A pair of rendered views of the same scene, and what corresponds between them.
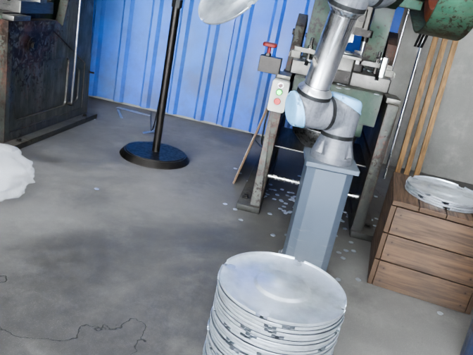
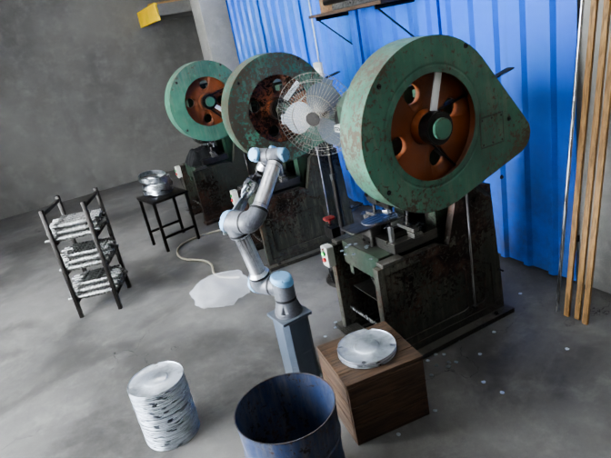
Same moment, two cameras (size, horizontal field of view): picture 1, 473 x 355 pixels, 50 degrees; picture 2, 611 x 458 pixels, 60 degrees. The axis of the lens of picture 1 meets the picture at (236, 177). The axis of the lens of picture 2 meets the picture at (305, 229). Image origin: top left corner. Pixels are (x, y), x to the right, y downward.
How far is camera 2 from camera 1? 2.87 m
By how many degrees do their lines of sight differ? 57
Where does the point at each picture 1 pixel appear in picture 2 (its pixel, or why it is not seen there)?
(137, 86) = not seen: hidden behind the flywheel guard
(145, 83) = not seen: hidden behind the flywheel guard
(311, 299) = (154, 387)
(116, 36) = not seen: hidden behind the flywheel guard
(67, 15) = (310, 181)
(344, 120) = (273, 292)
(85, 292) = (192, 363)
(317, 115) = (257, 288)
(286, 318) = (133, 391)
